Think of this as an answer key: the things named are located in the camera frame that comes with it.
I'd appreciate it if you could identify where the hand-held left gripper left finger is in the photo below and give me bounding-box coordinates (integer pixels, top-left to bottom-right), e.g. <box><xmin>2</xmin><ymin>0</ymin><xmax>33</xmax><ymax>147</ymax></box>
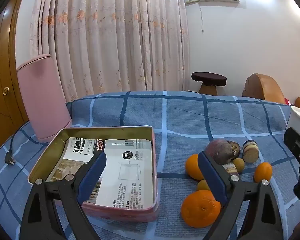
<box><xmin>19</xmin><ymin>151</ymin><xmax>107</xmax><ymax>240</ymax></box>

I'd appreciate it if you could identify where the black cable with plug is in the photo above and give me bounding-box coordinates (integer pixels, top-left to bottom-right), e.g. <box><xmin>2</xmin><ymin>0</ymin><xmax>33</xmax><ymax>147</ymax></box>
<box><xmin>5</xmin><ymin>129</ymin><xmax>23</xmax><ymax>166</ymax></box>

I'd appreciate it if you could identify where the white paper cup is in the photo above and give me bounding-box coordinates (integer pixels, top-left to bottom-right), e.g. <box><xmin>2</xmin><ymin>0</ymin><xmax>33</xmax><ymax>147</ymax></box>
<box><xmin>286</xmin><ymin>106</ymin><xmax>300</xmax><ymax>141</ymax></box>

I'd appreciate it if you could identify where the pink floral curtain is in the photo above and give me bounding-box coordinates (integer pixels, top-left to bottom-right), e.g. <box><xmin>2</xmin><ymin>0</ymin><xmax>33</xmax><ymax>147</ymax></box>
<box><xmin>29</xmin><ymin>0</ymin><xmax>190</xmax><ymax>103</ymax></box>

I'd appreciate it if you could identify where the dark brown round fruit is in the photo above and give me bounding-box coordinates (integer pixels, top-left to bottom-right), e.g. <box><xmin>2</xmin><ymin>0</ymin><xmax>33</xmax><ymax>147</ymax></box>
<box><xmin>227</xmin><ymin>141</ymin><xmax>241</xmax><ymax>159</ymax></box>

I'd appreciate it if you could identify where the wooden stool with dark cushion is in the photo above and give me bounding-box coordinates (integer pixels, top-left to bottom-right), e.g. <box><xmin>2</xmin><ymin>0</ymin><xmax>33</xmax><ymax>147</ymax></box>
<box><xmin>191</xmin><ymin>72</ymin><xmax>227</xmax><ymax>96</ymax></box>

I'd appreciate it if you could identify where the purple passion fruit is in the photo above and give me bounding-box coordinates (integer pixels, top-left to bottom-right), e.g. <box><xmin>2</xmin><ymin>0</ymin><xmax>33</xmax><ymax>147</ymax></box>
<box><xmin>205</xmin><ymin>139</ymin><xmax>234</xmax><ymax>164</ymax></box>

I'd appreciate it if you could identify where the air conditioner power cord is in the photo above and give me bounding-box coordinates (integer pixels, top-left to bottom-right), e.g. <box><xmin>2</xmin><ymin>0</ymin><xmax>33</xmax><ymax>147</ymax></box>
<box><xmin>199</xmin><ymin>4</ymin><xmax>205</xmax><ymax>33</ymax></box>

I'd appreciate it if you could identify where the medium orange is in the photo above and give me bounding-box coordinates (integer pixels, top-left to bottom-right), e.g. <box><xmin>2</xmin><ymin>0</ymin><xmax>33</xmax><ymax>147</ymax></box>
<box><xmin>185</xmin><ymin>154</ymin><xmax>206</xmax><ymax>181</ymax></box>

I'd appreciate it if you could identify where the pink cylinder container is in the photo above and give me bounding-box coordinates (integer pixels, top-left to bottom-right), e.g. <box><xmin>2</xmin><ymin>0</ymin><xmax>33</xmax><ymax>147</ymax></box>
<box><xmin>17</xmin><ymin>54</ymin><xmax>72</xmax><ymax>142</ymax></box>

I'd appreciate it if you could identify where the large orange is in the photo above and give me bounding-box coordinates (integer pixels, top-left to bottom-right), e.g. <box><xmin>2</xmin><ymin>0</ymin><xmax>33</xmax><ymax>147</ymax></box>
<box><xmin>181</xmin><ymin>190</ymin><xmax>221</xmax><ymax>228</ymax></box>

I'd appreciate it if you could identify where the wooden door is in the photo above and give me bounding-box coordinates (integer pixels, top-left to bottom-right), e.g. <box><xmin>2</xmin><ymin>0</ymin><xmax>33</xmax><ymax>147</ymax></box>
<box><xmin>0</xmin><ymin>0</ymin><xmax>30</xmax><ymax>162</ymax></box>

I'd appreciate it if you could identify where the small orange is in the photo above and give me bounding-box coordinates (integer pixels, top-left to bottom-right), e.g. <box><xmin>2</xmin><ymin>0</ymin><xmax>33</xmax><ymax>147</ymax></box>
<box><xmin>254</xmin><ymin>162</ymin><xmax>273</xmax><ymax>183</ymax></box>

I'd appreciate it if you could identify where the blue plaid blanket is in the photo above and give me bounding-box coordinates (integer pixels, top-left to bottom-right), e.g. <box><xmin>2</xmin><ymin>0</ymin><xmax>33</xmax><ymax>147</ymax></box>
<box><xmin>0</xmin><ymin>91</ymin><xmax>300</xmax><ymax>240</ymax></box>

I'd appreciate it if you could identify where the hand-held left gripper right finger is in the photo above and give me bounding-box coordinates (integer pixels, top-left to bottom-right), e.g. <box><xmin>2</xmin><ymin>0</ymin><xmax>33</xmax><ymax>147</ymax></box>
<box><xmin>197</xmin><ymin>151</ymin><xmax>284</xmax><ymax>240</ymax></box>

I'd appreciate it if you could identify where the brown leather armchair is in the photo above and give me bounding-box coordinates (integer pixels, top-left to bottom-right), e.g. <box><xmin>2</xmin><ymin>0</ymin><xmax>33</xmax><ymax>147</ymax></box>
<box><xmin>242</xmin><ymin>73</ymin><xmax>286</xmax><ymax>104</ymax></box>

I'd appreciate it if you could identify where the printed paper leaflet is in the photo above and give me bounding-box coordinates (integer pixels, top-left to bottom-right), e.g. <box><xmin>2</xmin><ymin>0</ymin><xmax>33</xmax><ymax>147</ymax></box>
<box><xmin>46</xmin><ymin>137</ymin><xmax>155</xmax><ymax>209</ymax></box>

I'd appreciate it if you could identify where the metal tin box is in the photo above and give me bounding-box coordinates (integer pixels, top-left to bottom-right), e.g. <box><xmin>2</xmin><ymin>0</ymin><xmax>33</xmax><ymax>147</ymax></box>
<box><xmin>27</xmin><ymin>126</ymin><xmax>159</xmax><ymax>222</ymax></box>

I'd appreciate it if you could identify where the tan longan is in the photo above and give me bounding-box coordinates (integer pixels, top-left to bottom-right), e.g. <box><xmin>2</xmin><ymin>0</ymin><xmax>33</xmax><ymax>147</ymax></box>
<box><xmin>232</xmin><ymin>158</ymin><xmax>245</xmax><ymax>174</ymax></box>
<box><xmin>196</xmin><ymin>179</ymin><xmax>211</xmax><ymax>192</ymax></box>

